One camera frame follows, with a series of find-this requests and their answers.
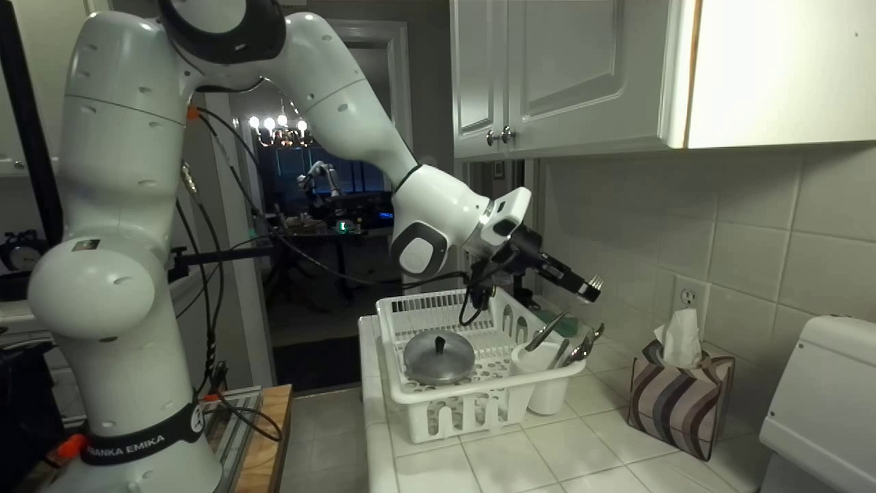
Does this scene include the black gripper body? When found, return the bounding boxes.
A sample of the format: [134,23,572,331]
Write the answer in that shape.
[464,227,603,309]

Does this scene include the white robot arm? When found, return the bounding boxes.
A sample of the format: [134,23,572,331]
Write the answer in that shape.
[26,0,600,493]

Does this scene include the white plastic dish rack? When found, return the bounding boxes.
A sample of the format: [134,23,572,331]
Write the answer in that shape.
[375,288,586,443]

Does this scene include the utensils in cup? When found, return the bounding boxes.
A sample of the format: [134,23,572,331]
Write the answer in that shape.
[522,314,605,369]

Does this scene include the white utensil cup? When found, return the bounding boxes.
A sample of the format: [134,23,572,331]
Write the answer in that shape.
[511,343,570,417]

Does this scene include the silver pot lid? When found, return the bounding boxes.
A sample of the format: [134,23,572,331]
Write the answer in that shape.
[403,330,474,386]

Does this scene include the white upper cabinets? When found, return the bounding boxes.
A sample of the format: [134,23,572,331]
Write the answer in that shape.
[448,0,876,162]

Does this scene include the striped tissue box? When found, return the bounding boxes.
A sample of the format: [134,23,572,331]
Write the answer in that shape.
[627,309,735,461]

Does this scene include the wooden side table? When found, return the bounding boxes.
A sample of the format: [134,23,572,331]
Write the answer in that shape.
[233,383,292,493]

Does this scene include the white gas stove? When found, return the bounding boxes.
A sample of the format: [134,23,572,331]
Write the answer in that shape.
[757,314,876,493]

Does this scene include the white wall outlet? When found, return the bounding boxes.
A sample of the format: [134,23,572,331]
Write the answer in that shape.
[670,275,708,324]

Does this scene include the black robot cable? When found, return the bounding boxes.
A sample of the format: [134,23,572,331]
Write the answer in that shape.
[166,105,475,446]

